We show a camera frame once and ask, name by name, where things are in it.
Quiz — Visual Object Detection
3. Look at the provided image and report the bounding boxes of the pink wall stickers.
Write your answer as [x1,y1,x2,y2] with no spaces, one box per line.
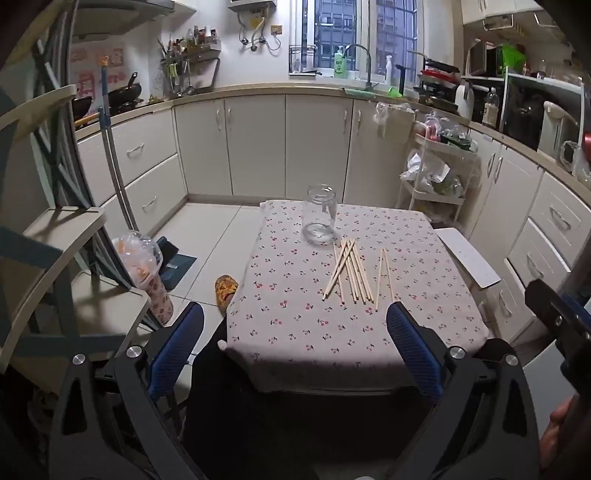
[69,44,126,112]

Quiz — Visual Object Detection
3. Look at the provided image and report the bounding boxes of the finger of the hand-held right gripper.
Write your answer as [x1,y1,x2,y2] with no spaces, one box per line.
[525,278,591,342]

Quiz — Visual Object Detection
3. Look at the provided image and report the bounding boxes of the yellow patterned slipper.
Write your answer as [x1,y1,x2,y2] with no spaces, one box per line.
[215,274,240,317]

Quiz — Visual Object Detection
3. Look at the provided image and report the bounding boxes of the microwave oven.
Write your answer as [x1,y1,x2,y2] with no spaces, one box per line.
[468,41,499,77]

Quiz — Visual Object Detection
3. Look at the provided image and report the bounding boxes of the floral patterned cup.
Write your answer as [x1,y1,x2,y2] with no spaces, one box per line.
[148,272,174,324]

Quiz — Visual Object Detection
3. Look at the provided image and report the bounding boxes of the kitchen window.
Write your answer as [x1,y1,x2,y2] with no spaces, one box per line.
[288,0,426,81]

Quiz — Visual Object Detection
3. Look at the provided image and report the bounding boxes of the silver mop handle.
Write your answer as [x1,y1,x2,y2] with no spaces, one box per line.
[98,56,139,232]

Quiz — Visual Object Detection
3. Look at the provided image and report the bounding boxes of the black kitchen appliance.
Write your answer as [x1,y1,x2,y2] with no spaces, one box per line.
[503,83,546,151]

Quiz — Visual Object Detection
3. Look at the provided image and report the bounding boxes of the white stool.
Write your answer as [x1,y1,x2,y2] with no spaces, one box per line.
[436,227,502,289]

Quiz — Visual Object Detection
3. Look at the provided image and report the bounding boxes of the clear bag of oranges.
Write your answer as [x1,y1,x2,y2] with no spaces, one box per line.
[112,230,163,289]

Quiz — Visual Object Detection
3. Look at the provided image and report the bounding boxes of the green plastic bag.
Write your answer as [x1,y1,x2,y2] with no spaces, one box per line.
[501,44,527,75]

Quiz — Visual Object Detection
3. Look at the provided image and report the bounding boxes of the metal utensil holder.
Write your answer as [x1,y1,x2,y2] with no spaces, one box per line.
[158,39,221,97]

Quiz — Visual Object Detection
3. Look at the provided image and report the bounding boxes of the cream upper cabinet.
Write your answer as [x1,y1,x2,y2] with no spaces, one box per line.
[462,0,541,26]

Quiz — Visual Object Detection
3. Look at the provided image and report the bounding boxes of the stack of pans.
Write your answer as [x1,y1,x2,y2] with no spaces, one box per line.
[418,58,462,112]

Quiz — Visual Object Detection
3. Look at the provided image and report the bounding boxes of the dark glass bottle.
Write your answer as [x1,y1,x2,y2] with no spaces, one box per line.
[482,88,502,130]

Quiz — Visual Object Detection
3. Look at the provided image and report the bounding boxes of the pink plastic bag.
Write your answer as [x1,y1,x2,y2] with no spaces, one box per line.
[422,113,446,141]

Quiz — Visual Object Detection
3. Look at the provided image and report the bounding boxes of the range hood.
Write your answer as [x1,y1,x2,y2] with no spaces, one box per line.
[69,0,176,42]

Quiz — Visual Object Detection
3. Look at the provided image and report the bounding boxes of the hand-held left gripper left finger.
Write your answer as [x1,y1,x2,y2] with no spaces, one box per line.
[48,302,206,480]

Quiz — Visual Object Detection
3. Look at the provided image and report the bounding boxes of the cherry print tablecloth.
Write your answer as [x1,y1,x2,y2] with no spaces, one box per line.
[217,199,490,393]

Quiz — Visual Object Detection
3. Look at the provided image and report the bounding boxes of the clear hanging plastic bag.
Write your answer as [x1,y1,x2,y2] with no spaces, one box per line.
[375,102,415,126]

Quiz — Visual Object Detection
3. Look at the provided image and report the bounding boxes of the chrome kitchen faucet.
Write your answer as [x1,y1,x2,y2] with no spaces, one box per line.
[344,44,379,90]

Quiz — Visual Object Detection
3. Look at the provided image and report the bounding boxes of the white water heater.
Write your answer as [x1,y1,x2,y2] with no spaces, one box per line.
[228,0,278,12]

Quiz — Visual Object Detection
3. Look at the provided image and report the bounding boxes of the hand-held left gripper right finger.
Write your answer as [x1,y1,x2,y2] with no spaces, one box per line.
[385,302,541,480]

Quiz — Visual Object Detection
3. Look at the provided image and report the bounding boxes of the dark blue dustpan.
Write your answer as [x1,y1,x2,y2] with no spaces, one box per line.
[154,236,198,291]

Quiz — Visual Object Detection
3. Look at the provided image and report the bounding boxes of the white plastic bag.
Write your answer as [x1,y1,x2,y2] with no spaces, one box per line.
[399,150,451,195]

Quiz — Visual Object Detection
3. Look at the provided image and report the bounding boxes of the white plastic jug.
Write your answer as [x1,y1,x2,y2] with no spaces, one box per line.
[455,83,476,121]

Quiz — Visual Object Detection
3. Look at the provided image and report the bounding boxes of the clear glass jar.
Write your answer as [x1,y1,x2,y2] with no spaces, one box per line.
[301,184,338,245]

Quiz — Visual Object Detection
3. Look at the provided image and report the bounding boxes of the clear bag of greens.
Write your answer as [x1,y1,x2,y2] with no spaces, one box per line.
[434,178,464,198]

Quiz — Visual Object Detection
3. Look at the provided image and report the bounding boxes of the bunch of wooden chopsticks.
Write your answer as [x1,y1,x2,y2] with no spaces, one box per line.
[323,237,376,305]

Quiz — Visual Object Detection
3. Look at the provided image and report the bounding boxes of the person's right hand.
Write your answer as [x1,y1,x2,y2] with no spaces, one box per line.
[539,401,574,468]

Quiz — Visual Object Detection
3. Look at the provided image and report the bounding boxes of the white metal counter shelf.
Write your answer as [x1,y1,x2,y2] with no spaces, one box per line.
[501,67,587,158]

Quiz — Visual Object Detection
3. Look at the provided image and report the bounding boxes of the white electric kettle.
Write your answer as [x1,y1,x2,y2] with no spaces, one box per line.
[542,100,580,155]

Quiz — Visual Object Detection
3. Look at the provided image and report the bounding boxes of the water heater hoses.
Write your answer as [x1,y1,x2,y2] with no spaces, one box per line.
[238,9,283,51]

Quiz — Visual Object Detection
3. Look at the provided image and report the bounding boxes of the row of condiment bottles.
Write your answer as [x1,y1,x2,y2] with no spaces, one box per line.
[185,27,221,47]

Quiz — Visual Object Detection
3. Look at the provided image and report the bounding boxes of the black wok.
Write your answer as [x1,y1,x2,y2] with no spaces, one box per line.
[71,95,95,121]
[107,71,144,104]

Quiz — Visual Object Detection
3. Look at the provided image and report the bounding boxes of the white rolling cart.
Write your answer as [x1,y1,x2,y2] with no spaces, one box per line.
[397,134,481,232]

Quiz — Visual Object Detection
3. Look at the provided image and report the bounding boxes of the beige shelf rack blue frame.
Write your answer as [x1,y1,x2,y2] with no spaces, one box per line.
[0,0,153,384]

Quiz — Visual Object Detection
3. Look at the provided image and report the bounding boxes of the clear glass container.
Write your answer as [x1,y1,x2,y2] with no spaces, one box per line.
[288,44,319,75]

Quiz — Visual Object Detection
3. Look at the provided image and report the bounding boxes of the person's dark trousers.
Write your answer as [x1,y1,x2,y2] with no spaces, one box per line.
[182,318,324,480]

